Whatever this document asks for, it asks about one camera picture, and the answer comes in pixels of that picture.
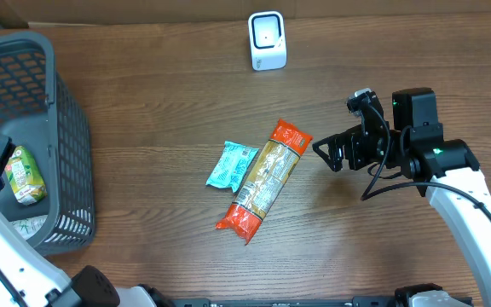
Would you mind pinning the grey plastic shopping basket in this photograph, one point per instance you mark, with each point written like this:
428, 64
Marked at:
39, 113

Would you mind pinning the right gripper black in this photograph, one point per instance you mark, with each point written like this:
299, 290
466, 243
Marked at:
353, 139

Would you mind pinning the white tube gold cap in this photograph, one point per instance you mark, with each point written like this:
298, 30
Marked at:
28, 227

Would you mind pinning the cardboard back panel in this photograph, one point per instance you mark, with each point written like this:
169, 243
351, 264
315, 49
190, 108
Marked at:
18, 13

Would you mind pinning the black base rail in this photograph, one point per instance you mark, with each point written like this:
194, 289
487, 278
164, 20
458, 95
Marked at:
357, 301

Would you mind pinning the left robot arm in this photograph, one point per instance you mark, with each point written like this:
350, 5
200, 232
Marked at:
28, 279

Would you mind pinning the white barcode scanner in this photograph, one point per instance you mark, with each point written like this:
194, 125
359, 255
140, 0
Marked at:
267, 41

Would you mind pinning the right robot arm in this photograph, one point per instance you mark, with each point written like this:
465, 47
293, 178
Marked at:
446, 173

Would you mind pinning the green tea carton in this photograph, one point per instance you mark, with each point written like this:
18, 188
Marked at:
24, 177

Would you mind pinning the teal snack packet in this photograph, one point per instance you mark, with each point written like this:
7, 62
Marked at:
232, 166

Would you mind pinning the orange spaghetti packet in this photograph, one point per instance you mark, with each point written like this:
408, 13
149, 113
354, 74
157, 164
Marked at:
267, 178

